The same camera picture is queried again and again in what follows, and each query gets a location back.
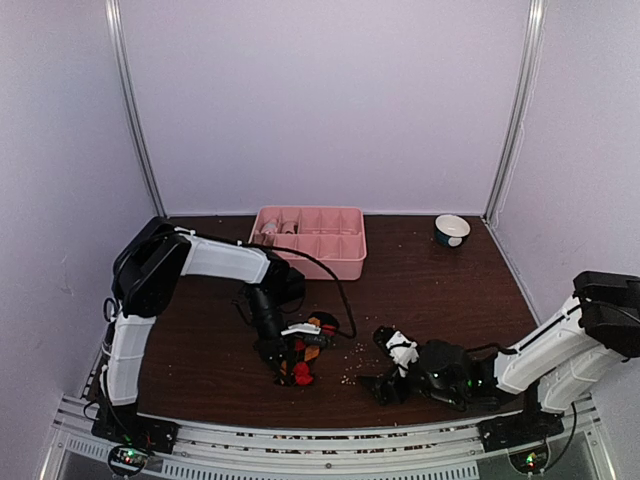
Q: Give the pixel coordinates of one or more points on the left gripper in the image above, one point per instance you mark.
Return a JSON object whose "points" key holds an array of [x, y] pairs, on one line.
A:
{"points": [[268, 349]]}

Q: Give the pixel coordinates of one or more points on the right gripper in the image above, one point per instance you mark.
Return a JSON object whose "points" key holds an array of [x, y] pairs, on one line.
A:
{"points": [[380, 389]]}

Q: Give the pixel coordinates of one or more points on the argyle black red sock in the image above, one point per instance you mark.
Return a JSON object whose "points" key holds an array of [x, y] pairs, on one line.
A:
{"points": [[296, 370]]}

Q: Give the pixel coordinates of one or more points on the beige striped sock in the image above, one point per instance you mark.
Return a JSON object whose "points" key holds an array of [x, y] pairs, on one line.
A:
{"points": [[289, 228]]}

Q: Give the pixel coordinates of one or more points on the pink divided organizer tray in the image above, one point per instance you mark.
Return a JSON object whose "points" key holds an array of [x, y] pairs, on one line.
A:
{"points": [[333, 235]]}

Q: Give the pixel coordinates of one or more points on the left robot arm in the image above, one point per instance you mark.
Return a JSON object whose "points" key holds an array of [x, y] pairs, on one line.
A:
{"points": [[145, 276]]}

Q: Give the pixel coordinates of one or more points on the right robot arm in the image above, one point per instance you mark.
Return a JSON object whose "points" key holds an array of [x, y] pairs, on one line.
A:
{"points": [[595, 328]]}

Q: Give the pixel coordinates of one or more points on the rolled socks in tray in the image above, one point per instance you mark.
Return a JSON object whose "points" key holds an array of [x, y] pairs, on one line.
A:
{"points": [[268, 228]]}

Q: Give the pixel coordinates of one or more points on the white and teal bowl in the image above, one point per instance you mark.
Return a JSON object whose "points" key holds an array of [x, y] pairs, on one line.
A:
{"points": [[451, 231]]}

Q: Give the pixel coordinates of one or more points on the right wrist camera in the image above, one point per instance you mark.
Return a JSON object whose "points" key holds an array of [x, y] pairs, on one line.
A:
{"points": [[403, 351]]}

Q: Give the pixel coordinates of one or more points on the aluminium front rail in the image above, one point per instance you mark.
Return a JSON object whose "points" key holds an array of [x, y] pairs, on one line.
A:
{"points": [[443, 450]]}

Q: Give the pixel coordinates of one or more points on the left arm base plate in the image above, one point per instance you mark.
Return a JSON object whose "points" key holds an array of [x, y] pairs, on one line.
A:
{"points": [[136, 446]]}

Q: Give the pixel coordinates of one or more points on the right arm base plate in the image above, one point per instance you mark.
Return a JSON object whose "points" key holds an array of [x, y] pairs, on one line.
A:
{"points": [[524, 437]]}

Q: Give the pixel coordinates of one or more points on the left aluminium frame post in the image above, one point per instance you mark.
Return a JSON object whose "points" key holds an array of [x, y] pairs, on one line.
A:
{"points": [[117, 36]]}

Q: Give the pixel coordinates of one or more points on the aluminium frame post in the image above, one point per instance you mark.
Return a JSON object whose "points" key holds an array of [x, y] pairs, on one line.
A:
{"points": [[524, 87], [117, 36]]}

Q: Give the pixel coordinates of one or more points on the right aluminium frame post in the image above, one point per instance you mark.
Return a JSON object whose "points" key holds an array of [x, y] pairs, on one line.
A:
{"points": [[524, 87]]}

